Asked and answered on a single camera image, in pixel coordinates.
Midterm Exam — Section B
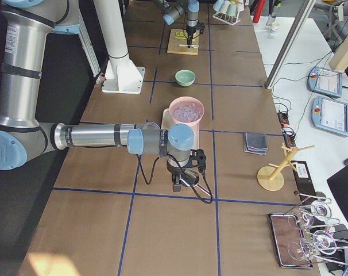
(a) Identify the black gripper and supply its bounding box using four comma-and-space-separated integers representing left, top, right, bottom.
186, 25, 196, 48
167, 163, 197, 192

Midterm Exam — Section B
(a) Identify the white plastic spoon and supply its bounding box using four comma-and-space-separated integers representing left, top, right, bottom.
179, 44, 199, 48

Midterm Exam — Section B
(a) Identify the steel ice scoop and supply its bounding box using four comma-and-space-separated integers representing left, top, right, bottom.
180, 169, 213, 197

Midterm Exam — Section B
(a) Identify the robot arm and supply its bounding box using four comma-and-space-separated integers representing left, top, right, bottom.
153, 0, 201, 48
0, 2, 184, 198

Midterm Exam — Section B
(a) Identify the mint green bowl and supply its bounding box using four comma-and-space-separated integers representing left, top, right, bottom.
175, 70, 196, 87

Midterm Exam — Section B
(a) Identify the pink bowl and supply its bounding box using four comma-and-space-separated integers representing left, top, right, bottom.
169, 96, 204, 130

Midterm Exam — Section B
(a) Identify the clear ice cubes pile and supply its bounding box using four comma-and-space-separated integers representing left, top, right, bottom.
172, 104, 202, 122

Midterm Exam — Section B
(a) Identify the bamboo cutting board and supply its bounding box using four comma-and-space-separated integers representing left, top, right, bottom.
167, 29, 199, 55

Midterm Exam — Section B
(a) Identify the white cup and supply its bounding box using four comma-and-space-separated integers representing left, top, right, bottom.
219, 0, 231, 14

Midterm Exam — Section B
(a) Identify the blue cup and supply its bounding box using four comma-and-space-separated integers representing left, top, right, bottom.
226, 1, 237, 17

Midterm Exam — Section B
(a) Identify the cream plastic tray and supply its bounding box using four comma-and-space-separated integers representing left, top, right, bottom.
161, 108, 204, 150

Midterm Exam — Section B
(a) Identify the plastic water bottle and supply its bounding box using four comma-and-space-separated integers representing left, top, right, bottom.
266, 12, 277, 26

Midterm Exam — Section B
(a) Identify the paper cup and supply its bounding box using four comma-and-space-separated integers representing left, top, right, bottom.
269, 22, 280, 36

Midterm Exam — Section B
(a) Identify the grey folded cloth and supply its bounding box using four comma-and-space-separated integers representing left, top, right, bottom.
243, 132, 268, 155

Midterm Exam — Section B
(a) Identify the wooden mug tree stand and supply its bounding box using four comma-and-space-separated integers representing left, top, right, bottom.
257, 143, 314, 191

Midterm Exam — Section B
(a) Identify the black power strip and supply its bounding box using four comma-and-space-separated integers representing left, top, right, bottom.
277, 111, 296, 148

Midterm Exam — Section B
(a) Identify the black glass tray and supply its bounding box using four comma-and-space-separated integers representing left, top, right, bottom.
268, 213, 314, 269

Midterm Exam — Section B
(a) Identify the far teach pendant tablet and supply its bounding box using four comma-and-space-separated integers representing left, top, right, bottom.
308, 66, 342, 98

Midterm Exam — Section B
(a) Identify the teach pendant tablet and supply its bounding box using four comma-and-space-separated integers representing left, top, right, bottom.
311, 96, 348, 137
308, 66, 342, 98

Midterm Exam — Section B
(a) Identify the wine glass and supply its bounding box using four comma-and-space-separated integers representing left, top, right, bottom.
296, 200, 331, 230
287, 230, 348, 261

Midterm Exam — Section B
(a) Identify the near teach pendant tablet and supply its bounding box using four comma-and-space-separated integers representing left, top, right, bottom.
311, 96, 348, 137

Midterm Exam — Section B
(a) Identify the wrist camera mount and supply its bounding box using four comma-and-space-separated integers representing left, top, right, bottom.
194, 22, 205, 38
187, 149, 206, 174

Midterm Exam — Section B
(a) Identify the white wire cup rack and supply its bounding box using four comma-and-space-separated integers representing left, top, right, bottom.
212, 11, 241, 26

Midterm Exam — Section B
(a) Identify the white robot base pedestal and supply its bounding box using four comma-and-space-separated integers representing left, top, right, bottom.
94, 0, 145, 94

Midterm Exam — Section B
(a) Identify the aluminium frame post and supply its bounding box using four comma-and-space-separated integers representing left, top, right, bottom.
265, 0, 316, 90

